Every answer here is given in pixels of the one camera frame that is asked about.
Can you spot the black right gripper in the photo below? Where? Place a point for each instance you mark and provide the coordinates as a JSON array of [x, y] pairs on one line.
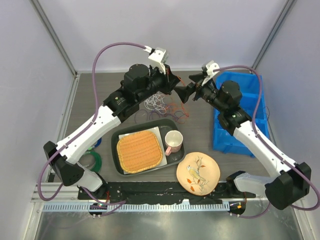
[[188, 90]]

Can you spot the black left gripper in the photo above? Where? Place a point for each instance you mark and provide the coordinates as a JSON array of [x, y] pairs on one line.
[[169, 80]]

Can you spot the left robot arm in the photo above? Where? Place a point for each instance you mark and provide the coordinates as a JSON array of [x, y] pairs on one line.
[[139, 83]]

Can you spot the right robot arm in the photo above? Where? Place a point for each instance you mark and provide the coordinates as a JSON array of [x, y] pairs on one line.
[[288, 181]]

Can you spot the pink ceramic mug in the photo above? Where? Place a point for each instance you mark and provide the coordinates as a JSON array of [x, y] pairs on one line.
[[173, 141]]

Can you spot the blue plastic compartment bin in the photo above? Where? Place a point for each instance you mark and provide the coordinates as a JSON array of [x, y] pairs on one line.
[[249, 86]]

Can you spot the orange woven basket mat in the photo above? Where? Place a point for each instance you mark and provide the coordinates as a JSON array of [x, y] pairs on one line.
[[138, 151]]

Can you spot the blue tape roll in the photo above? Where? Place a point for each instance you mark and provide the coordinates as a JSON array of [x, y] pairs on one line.
[[98, 142]]

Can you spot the bird pattern ceramic plate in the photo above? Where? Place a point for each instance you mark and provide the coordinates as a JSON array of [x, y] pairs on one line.
[[198, 173]]

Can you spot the green tape roll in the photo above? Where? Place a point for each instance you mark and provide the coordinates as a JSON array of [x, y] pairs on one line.
[[97, 161]]

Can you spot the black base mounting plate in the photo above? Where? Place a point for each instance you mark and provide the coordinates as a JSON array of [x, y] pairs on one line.
[[166, 193]]

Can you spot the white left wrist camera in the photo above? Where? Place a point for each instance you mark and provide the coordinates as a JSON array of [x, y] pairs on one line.
[[157, 58]]

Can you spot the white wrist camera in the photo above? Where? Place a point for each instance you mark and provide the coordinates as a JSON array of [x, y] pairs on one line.
[[209, 69], [157, 58]]

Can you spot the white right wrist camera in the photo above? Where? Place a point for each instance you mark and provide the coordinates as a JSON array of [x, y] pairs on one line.
[[209, 69]]

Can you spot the aluminium front rail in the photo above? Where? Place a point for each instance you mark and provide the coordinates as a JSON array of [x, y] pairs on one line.
[[74, 199]]

